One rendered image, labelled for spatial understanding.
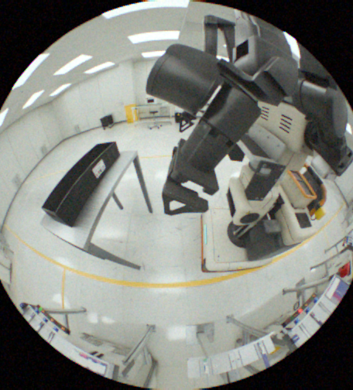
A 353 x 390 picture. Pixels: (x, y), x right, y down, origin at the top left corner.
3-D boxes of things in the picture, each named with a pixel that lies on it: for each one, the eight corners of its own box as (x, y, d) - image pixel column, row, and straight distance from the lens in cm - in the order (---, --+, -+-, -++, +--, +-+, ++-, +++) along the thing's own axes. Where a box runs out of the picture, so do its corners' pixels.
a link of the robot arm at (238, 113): (275, 113, 15) (252, 104, 20) (226, 67, 13) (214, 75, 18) (238, 155, 15) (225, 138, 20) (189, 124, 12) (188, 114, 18)
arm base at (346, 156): (354, 159, 37) (324, 130, 42) (356, 129, 32) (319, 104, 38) (338, 178, 32) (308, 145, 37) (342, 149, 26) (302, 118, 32)
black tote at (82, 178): (72, 227, 60) (55, 213, 54) (54, 220, 74) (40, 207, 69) (120, 155, 88) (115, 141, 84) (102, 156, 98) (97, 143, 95)
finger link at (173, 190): (147, 219, 19) (169, 182, 12) (155, 188, 23) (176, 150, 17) (183, 230, 21) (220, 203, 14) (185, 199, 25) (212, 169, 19)
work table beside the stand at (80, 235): (152, 210, 141) (137, 150, 88) (139, 270, 122) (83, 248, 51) (121, 206, 159) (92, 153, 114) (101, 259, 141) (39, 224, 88)
